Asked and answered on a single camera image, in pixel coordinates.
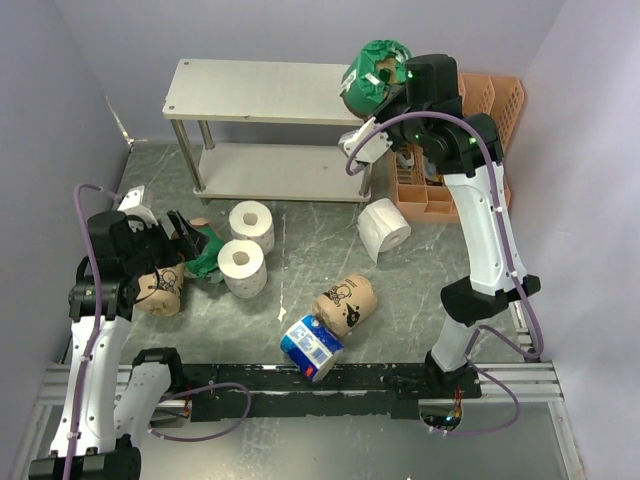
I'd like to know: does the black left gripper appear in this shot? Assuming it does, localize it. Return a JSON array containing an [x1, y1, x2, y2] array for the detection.
[[123, 208, 208, 276]]

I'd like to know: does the green paper roll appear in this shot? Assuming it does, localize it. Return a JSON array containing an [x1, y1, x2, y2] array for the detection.
[[338, 40, 412, 118]]

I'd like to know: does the white unwrapped loose-end roll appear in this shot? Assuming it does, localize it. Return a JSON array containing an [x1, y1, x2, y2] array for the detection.
[[357, 198, 411, 263]]

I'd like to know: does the brown cartoon paper roll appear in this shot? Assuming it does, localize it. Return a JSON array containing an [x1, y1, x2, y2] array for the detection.
[[311, 274, 378, 337]]

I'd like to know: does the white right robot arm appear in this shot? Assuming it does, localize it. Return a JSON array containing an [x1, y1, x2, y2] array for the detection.
[[374, 54, 540, 398]]

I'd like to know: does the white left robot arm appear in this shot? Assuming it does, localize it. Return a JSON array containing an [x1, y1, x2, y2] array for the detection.
[[28, 210, 209, 479]]

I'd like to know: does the grey two-tier shelf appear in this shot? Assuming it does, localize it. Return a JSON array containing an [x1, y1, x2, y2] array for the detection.
[[162, 58, 371, 203]]

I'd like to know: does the green torn wrapped roll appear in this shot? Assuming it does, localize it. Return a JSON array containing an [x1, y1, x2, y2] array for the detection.
[[185, 217, 225, 284]]

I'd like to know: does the white floral roll front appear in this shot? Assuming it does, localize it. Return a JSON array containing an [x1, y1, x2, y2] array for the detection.
[[217, 239, 268, 299]]

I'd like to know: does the brown wrapped roll left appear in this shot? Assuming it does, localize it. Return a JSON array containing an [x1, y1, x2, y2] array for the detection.
[[135, 264, 185, 317]]

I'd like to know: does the orange plastic file organizer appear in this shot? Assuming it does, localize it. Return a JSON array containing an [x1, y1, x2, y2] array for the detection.
[[387, 73, 525, 223]]

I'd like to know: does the blue wrapped paper roll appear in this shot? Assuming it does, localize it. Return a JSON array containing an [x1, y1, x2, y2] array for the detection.
[[280, 315, 344, 383]]

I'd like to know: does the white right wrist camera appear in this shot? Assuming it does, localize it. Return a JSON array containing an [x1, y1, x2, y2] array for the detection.
[[338, 120, 392, 164]]

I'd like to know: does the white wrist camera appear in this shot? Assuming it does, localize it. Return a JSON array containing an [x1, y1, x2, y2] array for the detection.
[[338, 120, 392, 164], [117, 185, 158, 232]]

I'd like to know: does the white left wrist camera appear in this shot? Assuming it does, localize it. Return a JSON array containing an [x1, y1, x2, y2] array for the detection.
[[117, 185, 158, 232]]

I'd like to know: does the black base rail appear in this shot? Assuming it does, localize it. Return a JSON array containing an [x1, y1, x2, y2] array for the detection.
[[181, 363, 481, 422]]

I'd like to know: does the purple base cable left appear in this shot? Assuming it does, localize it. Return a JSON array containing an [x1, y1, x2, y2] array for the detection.
[[146, 382, 253, 442]]

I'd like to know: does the aluminium frame rail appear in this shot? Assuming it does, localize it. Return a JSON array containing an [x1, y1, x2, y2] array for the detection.
[[35, 362, 564, 407]]

